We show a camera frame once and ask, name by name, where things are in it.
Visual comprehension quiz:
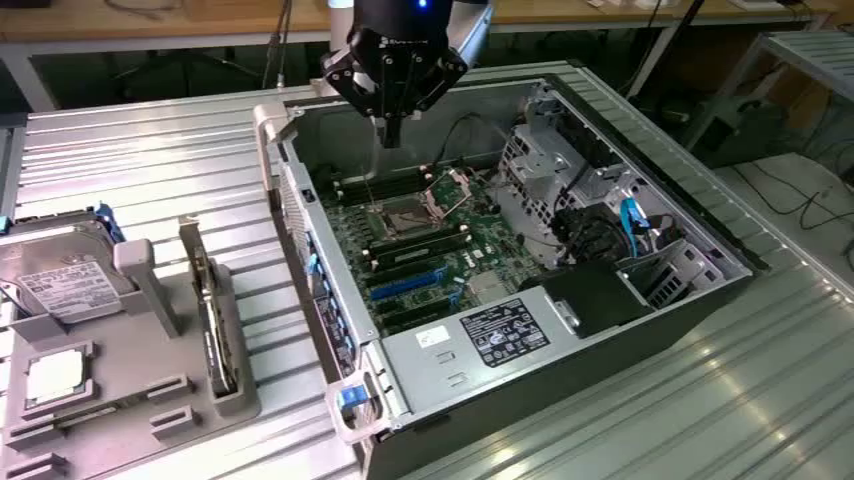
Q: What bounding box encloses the black RAM slot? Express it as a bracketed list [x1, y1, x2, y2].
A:
[339, 185, 429, 207]
[332, 172, 425, 194]

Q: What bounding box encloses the black wire bundle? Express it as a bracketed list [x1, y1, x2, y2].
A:
[549, 207, 632, 266]

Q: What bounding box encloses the CPU socket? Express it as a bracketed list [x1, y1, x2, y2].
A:
[376, 199, 445, 241]

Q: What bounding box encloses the grey parts rack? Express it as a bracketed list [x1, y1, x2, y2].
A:
[0, 238, 265, 480]

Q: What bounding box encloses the green RAM stick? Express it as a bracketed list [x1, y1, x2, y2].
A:
[56, 394, 154, 431]

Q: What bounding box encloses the silver hard disk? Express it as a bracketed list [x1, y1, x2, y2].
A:
[0, 222, 128, 324]

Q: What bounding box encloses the blue expansion slot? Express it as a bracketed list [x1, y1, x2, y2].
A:
[368, 269, 449, 302]

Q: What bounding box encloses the long black expansion slot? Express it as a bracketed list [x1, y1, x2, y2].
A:
[364, 259, 441, 287]

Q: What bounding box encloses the open black PC case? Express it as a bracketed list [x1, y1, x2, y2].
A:
[252, 73, 772, 480]

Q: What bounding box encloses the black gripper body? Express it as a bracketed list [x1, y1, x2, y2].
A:
[351, 0, 456, 101]

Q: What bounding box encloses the green graphics card black fan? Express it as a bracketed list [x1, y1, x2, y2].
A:
[177, 213, 241, 399]

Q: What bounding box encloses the green motherboard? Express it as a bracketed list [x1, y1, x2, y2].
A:
[319, 164, 559, 337]

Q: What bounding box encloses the grey metal slat shelf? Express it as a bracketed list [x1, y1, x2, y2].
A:
[679, 28, 854, 151]

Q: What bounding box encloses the black cable on table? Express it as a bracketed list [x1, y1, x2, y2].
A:
[732, 162, 854, 229]

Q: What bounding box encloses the silver drive cage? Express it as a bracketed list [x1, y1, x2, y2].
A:
[496, 82, 646, 271]

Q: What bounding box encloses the blue disk carrier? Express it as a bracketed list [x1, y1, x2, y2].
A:
[0, 201, 128, 246]

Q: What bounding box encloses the black box device with handle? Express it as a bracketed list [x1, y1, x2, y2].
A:
[692, 97, 792, 169]

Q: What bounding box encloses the silver power supply unit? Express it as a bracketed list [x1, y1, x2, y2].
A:
[372, 294, 585, 419]

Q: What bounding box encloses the silver perforated disk bay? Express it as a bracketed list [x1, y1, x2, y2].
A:
[616, 238, 732, 311]

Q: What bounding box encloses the wooden desk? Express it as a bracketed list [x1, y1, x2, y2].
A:
[0, 0, 835, 56]

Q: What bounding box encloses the RAM stick with white label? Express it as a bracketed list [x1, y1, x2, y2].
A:
[369, 238, 472, 266]

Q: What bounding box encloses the silver chipset heatsink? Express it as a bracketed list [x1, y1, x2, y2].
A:
[465, 276, 516, 302]

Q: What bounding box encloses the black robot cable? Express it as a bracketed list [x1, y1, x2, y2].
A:
[263, 0, 295, 91]

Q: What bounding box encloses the thin black SATA wire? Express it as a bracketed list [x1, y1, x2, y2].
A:
[429, 113, 512, 171]

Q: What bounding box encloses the blue SATA wire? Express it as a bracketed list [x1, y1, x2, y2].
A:
[617, 196, 647, 260]

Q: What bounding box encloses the silver CPU chip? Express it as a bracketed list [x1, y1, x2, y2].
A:
[24, 349, 93, 401]

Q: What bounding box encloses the metal socket cover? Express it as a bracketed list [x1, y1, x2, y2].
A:
[423, 167, 476, 224]

